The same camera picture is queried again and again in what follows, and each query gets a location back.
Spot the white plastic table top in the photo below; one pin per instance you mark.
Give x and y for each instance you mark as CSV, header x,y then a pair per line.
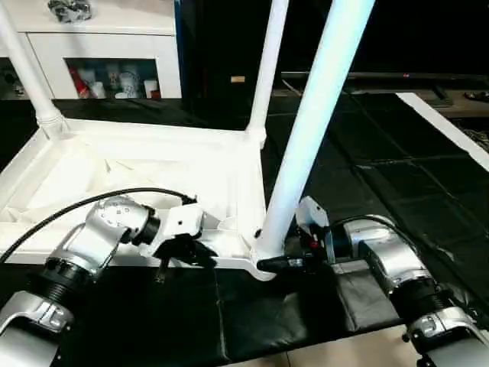
x,y
153,160

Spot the white plastic table leg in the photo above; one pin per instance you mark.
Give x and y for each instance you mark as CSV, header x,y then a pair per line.
x,y
30,76
321,115
267,69

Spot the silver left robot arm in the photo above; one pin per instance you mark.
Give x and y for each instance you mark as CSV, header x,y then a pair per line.
x,y
84,252

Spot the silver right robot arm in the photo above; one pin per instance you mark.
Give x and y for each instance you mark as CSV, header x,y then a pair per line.
x,y
397,267

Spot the black mat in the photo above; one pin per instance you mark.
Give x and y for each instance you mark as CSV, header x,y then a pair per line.
x,y
382,168

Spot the white flat strip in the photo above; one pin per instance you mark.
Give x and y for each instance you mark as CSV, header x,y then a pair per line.
x,y
447,126

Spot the small brown label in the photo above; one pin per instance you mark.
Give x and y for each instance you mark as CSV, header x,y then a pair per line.
x,y
238,79

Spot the black flat monitor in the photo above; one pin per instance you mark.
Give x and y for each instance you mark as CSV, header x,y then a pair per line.
x,y
412,76

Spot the white glass-door cabinet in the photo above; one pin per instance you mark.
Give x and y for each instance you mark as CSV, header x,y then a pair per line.
x,y
107,53

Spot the black cabinet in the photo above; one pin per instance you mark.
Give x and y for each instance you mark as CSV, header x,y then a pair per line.
x,y
229,46

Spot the black remote control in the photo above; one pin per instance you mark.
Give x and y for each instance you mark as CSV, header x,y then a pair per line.
x,y
478,96

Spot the grey object on cabinet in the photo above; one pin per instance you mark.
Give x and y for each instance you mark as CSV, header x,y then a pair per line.
x,y
69,9

